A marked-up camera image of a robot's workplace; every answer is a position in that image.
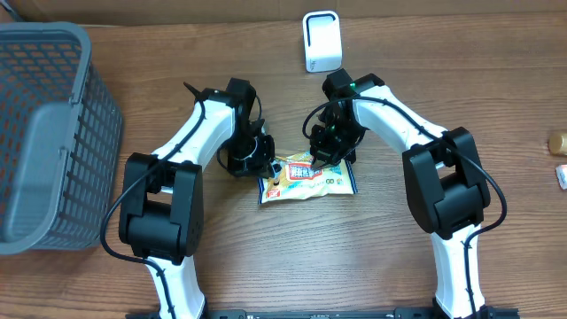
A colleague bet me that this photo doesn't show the yellow snack bag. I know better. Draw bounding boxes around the yellow snack bag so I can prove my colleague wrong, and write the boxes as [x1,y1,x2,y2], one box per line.
[258,152,358,205]

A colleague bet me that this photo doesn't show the white tube with gold cap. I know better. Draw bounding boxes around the white tube with gold cap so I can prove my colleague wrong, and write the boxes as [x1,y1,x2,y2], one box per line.
[548,132,567,155]

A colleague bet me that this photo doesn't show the small orange white box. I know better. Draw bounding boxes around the small orange white box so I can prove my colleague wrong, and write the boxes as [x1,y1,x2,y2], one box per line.
[555,164,567,191]

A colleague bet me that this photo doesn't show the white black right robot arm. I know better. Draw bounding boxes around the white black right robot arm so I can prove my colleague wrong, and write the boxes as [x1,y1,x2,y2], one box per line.
[303,69,491,318]

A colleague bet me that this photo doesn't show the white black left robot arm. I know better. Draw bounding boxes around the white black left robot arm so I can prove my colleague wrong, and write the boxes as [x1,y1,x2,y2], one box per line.
[119,78,280,318]

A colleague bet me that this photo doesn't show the white barcode scanner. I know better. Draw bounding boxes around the white barcode scanner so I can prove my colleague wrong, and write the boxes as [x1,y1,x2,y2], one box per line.
[302,11,343,73]

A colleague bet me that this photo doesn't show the grey mesh basket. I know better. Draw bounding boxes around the grey mesh basket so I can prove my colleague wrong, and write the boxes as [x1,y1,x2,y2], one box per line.
[1,22,123,255]

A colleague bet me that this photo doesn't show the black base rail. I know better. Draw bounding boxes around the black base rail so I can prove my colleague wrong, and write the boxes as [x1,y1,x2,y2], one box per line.
[125,307,521,319]

